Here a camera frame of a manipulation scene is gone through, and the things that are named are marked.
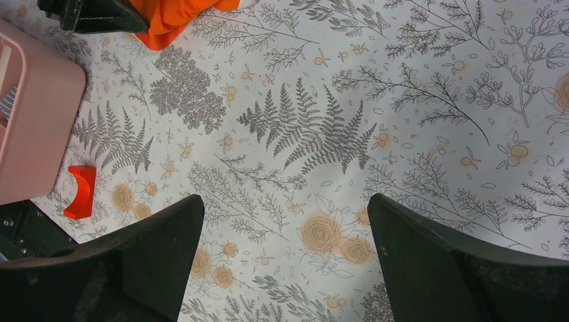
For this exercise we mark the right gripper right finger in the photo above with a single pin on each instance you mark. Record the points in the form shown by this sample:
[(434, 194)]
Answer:
[(436, 273)]

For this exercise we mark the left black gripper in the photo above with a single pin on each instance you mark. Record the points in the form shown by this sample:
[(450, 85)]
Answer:
[(94, 16)]

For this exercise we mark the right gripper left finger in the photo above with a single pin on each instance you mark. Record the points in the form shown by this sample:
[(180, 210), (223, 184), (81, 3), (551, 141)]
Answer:
[(136, 273)]

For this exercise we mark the orange underwear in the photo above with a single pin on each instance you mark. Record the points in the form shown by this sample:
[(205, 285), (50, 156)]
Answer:
[(167, 19)]

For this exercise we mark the grey striped underwear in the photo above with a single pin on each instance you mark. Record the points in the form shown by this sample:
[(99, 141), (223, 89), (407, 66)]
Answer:
[(7, 102)]

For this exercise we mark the pink divided storage tray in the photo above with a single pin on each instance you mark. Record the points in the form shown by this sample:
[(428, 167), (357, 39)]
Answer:
[(35, 135)]

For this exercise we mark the small red block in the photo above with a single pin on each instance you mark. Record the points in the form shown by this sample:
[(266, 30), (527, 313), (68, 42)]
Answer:
[(82, 205)]

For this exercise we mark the floral tablecloth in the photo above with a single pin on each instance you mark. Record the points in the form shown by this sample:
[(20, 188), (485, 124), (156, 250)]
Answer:
[(286, 117)]

